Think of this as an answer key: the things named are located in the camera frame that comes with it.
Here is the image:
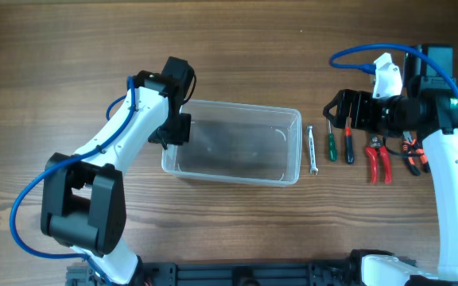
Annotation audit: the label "green handled screwdriver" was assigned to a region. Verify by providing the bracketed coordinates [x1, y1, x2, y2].
[327, 120, 337, 162]

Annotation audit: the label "black red handled screwdriver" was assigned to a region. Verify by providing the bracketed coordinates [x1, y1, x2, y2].
[344, 126, 355, 164]

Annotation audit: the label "red handled snips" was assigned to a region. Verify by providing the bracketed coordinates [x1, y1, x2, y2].
[365, 133, 393, 184]

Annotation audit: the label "orange black needle-nose pliers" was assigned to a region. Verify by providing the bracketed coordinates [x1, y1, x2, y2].
[402, 131, 430, 176]

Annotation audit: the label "silver combination wrench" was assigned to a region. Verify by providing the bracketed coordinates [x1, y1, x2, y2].
[306, 125, 319, 176]

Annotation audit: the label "clear plastic container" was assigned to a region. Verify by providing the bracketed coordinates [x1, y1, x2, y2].
[161, 100, 303, 187]

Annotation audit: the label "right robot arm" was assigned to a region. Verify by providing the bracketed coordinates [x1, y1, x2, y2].
[323, 43, 458, 285]

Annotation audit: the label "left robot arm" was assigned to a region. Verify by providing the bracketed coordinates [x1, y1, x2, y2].
[41, 57, 196, 285]

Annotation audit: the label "left blue cable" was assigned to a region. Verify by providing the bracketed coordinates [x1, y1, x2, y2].
[9, 75, 138, 286]

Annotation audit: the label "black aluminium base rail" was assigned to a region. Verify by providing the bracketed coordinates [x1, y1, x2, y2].
[66, 259, 417, 286]

